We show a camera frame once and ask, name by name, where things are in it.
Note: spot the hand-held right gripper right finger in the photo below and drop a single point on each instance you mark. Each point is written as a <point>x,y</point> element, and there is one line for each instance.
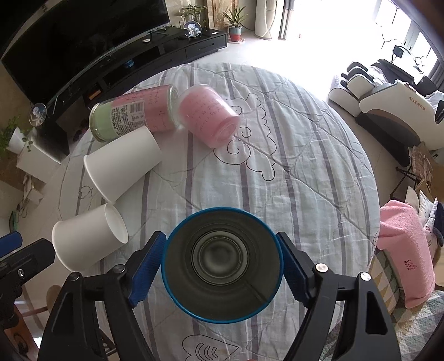
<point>293,269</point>

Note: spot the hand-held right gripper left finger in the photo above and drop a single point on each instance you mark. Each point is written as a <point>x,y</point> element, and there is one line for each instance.
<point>145,274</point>

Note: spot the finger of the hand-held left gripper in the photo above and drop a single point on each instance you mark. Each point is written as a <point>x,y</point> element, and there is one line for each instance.
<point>14,258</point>

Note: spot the blue steel cup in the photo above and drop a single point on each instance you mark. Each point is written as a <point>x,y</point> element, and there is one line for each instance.
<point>222,263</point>

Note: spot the white paper cup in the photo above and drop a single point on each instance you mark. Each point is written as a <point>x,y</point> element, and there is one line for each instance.
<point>86,236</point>
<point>121,163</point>

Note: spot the pink frosted plastic cup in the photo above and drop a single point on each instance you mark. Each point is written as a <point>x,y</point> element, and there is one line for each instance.
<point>208,116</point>

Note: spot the white side cabinet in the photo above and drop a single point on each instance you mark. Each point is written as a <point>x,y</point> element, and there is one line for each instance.
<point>38,156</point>

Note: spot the pink towel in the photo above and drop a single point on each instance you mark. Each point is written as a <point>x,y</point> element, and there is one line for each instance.
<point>406,250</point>

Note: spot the green plant in white pot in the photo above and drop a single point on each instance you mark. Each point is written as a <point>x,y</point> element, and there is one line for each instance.
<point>14,137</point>

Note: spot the round figurine ornament plate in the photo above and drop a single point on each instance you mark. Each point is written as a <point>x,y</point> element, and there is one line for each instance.
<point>193,28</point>
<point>37,114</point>

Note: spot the pink and green labelled bottle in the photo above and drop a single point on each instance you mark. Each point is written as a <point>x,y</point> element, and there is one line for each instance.
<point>135,111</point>

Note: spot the white massage chair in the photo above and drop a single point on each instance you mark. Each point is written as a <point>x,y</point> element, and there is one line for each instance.
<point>392,104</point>

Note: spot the black television cabinet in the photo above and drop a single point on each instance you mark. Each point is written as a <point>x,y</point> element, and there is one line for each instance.
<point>145,52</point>

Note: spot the black flat television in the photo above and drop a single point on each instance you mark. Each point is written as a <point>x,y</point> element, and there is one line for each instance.
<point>76,41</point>

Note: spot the potted plant in red pot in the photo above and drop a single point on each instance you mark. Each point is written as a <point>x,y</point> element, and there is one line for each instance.
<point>235,24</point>

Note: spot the white floor air conditioner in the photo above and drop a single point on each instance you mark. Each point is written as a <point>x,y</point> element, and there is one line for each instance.
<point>264,17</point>

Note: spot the leafy plant in glass vase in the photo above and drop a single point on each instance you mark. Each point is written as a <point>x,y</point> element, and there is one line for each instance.
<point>192,12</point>

